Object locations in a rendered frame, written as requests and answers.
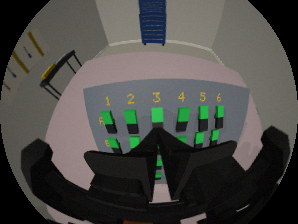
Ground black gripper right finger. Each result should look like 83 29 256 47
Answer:
157 128 237 201

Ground grey switch panel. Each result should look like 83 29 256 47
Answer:
82 77 250 155

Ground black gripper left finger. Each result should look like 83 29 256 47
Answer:
84 128 158 202

